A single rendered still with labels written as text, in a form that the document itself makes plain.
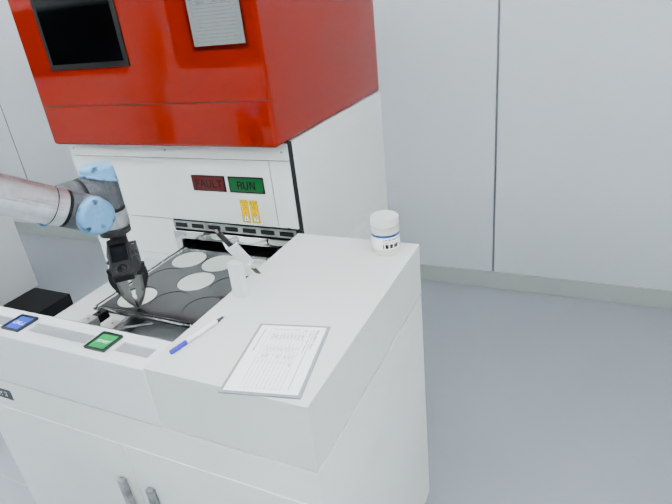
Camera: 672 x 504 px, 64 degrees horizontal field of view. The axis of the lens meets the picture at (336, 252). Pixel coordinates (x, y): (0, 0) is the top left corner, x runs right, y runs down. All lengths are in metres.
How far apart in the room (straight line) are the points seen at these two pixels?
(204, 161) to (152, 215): 0.31
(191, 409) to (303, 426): 0.24
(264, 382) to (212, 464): 0.26
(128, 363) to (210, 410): 0.20
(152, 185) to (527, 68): 1.75
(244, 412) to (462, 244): 2.22
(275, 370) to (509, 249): 2.17
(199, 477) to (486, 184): 2.12
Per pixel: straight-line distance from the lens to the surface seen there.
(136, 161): 1.78
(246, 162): 1.52
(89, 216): 1.15
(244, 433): 1.04
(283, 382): 0.96
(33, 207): 1.12
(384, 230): 1.30
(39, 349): 1.32
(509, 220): 2.94
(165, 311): 1.40
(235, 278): 1.22
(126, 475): 1.41
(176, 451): 1.21
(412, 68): 2.84
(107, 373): 1.19
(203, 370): 1.04
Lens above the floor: 1.56
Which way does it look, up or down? 26 degrees down
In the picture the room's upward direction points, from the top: 7 degrees counter-clockwise
